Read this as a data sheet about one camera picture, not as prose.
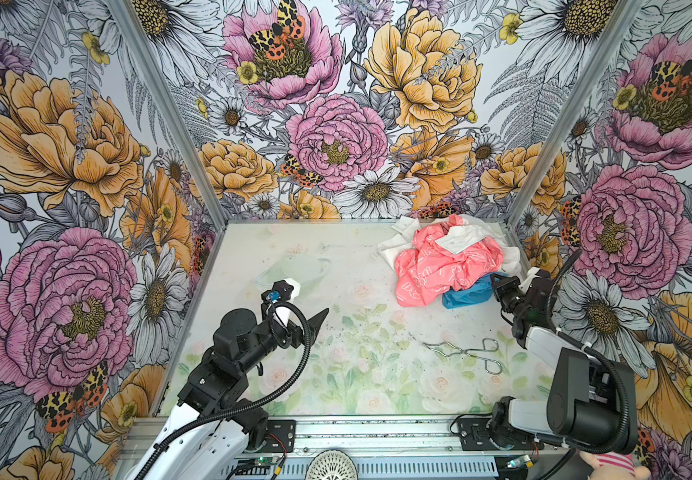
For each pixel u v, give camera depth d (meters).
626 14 0.72
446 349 0.89
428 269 0.92
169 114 0.89
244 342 0.49
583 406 0.43
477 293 0.94
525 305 0.73
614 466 0.66
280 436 0.73
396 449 0.73
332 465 0.69
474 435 0.74
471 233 0.97
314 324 0.64
